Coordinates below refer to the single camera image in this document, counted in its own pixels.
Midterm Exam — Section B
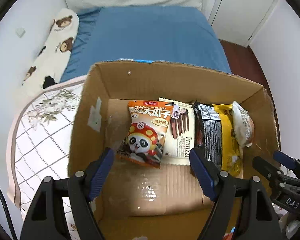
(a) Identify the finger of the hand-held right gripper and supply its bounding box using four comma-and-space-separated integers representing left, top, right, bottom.
274, 150, 300, 179
252, 156, 290, 188

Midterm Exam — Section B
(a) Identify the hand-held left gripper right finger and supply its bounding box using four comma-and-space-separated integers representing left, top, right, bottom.
189, 147, 283, 240

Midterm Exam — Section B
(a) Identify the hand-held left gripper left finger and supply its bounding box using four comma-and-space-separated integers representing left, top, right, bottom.
20, 147, 115, 240

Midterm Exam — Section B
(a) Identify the white chocolate biscuit packet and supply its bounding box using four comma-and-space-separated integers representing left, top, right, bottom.
159, 97, 196, 166

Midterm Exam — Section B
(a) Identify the black yellow noodle packet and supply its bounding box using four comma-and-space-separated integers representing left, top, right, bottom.
192, 101, 243, 178

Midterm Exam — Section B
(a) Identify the orange panda seed packet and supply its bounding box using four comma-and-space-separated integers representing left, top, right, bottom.
116, 100, 174, 169

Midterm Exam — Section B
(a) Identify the cardboard box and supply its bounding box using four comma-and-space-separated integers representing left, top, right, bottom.
67, 59, 280, 240

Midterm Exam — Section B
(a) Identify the white bread packet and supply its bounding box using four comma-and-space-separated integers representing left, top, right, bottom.
231, 101, 255, 148

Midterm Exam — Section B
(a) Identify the floral checked blanket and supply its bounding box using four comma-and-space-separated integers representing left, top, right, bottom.
7, 75, 95, 240

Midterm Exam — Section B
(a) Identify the bear print long pillow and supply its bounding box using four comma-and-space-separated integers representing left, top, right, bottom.
22, 8, 80, 89

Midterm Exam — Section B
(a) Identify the blue bed sheet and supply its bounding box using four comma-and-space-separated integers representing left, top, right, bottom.
60, 6, 232, 83

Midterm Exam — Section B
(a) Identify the white door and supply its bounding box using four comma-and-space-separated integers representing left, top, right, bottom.
211, 0, 278, 47

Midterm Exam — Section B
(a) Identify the black cable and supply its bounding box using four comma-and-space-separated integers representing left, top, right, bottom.
0, 170, 18, 240

